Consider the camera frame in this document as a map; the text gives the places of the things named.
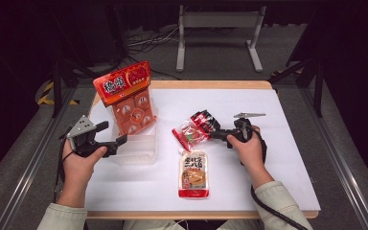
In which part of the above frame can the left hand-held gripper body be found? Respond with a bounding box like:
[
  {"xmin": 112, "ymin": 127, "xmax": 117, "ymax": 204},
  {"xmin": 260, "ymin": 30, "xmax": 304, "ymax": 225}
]
[{"xmin": 64, "ymin": 114, "xmax": 119, "ymax": 158}]

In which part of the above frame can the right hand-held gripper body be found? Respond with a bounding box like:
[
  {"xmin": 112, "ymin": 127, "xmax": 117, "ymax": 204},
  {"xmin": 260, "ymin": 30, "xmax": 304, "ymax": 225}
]
[{"xmin": 224, "ymin": 112, "xmax": 267, "ymax": 150}]

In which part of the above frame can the clear plastic container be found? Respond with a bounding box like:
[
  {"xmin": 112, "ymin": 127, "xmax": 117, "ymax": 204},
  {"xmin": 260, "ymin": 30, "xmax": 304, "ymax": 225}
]
[{"xmin": 109, "ymin": 95, "xmax": 159, "ymax": 166}]

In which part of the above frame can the small clear red-black packet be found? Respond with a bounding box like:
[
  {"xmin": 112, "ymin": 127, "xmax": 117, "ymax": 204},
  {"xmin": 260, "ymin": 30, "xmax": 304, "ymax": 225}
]
[{"xmin": 172, "ymin": 109, "xmax": 221, "ymax": 152}]

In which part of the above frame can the large orange snack bag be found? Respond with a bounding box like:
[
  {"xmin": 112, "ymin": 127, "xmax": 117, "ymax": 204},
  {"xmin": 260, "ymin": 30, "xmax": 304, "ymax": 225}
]
[{"xmin": 92, "ymin": 60, "xmax": 157, "ymax": 137}]

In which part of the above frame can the person's right hand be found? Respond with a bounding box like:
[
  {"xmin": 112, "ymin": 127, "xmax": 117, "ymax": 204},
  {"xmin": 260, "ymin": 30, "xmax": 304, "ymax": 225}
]
[{"xmin": 226, "ymin": 126, "xmax": 267, "ymax": 185}]

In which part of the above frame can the person's left hand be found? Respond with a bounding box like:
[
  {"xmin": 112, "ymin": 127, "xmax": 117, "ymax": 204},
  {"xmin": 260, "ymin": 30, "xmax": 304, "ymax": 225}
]
[{"xmin": 57, "ymin": 142, "xmax": 108, "ymax": 205}]

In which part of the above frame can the white table sheet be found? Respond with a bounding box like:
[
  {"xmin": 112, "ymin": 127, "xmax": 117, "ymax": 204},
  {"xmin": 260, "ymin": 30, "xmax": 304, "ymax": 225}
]
[{"xmin": 84, "ymin": 88, "xmax": 321, "ymax": 213}]

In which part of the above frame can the black metal stand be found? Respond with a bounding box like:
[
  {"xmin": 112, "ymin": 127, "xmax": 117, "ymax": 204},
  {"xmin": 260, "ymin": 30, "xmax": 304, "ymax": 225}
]
[
  {"xmin": 267, "ymin": 57, "xmax": 325, "ymax": 118},
  {"xmin": 51, "ymin": 57, "xmax": 106, "ymax": 118}
]

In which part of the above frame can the yellow and black floor tape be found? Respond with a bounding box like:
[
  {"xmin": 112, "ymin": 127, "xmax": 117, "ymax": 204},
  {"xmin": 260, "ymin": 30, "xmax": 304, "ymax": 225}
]
[{"xmin": 37, "ymin": 80, "xmax": 80, "ymax": 106}]

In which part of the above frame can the white and red pouch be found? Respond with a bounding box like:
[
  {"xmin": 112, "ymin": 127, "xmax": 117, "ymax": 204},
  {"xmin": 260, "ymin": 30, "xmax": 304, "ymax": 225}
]
[{"xmin": 177, "ymin": 149, "xmax": 210, "ymax": 199}]

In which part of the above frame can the white metal stand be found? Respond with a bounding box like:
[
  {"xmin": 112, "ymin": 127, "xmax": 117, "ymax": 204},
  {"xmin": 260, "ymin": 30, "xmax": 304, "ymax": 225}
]
[{"xmin": 175, "ymin": 4, "xmax": 267, "ymax": 73}]

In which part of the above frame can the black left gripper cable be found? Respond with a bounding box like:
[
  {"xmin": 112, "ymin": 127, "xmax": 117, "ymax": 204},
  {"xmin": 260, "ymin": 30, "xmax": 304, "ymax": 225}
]
[{"xmin": 55, "ymin": 133, "xmax": 75, "ymax": 196}]

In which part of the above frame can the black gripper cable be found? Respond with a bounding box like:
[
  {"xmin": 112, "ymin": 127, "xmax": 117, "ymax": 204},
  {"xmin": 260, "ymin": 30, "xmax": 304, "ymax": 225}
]
[
  {"xmin": 245, "ymin": 123, "xmax": 310, "ymax": 230},
  {"xmin": 55, "ymin": 133, "xmax": 75, "ymax": 196}
]

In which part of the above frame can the aluminium floor rail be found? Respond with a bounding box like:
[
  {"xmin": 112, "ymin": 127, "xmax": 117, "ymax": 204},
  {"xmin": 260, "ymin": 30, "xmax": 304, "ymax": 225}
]
[
  {"xmin": 300, "ymin": 85, "xmax": 368, "ymax": 230},
  {"xmin": 0, "ymin": 85, "xmax": 78, "ymax": 230}
]

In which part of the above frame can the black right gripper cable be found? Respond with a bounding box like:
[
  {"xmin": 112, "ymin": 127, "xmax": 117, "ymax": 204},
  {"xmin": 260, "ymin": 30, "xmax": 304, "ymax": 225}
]
[{"xmin": 245, "ymin": 123, "xmax": 310, "ymax": 230}]

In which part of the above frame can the bundle of floor cables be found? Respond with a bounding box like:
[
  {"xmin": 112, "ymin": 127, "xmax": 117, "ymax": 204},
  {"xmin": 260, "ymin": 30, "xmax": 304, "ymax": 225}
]
[{"xmin": 121, "ymin": 27, "xmax": 182, "ymax": 81}]

